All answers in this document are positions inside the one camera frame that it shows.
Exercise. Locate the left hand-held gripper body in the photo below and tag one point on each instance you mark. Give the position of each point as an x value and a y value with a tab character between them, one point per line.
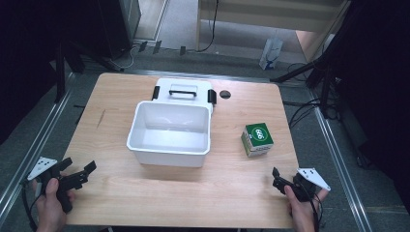
66	185

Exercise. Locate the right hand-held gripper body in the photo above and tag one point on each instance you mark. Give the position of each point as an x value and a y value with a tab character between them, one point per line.
306	187

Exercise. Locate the green and white carton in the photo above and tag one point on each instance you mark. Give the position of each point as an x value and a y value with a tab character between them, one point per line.
257	139

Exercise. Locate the white plastic storage box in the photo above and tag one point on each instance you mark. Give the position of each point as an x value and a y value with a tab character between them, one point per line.
170	135

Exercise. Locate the white storage box lid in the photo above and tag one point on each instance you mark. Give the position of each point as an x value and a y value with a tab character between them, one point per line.
185	86

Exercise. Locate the person's left hand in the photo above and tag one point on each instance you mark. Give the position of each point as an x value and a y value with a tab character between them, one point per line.
51	208

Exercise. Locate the person's right hand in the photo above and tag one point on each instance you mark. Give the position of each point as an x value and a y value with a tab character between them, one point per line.
301	214

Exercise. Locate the black metal stand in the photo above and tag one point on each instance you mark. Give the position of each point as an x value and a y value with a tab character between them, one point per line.
324	83
60	71

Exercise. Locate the black round table grommet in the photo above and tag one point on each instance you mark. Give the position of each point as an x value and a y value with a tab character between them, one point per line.
225	94

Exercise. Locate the white and blue bag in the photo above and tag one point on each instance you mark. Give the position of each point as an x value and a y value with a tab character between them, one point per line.
270	53

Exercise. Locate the black curtain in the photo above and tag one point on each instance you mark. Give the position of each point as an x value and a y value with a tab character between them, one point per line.
29	48
380	80

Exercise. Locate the small black flat piece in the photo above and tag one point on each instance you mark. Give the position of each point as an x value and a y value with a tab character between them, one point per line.
142	46
157	47
182	50

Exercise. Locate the dark cabinet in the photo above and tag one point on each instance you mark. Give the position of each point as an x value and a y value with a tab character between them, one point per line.
121	22

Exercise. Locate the light wooden shelf unit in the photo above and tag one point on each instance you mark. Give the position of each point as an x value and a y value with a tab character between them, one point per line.
270	16

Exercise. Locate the metal floor rail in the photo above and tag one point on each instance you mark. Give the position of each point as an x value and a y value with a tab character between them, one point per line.
338	154
35	135

